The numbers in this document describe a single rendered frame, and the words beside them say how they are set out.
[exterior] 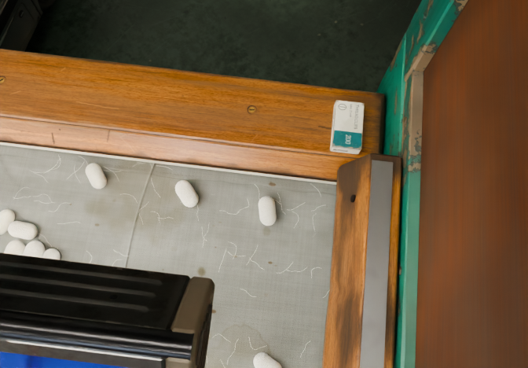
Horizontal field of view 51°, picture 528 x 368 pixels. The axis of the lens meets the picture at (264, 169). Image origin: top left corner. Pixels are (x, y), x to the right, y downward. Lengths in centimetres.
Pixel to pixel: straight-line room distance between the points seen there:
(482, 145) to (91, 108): 47
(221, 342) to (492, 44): 42
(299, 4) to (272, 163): 107
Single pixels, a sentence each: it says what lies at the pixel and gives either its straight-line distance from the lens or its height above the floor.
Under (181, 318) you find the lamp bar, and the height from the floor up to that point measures 110.
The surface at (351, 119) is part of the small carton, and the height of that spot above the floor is 78.
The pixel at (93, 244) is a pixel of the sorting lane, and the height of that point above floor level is 74.
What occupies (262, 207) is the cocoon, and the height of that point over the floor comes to 76.
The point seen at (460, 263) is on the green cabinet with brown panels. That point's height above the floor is 98.
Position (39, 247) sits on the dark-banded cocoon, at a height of 76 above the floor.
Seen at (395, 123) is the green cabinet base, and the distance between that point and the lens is 65.
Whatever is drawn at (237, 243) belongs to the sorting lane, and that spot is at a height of 74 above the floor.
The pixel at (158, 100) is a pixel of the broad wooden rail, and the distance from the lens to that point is 70.
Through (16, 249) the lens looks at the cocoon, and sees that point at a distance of 69.
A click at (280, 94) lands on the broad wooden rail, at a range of 70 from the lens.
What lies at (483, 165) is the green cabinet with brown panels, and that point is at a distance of 42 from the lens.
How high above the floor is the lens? 139
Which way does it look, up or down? 72 degrees down
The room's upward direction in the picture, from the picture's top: 5 degrees clockwise
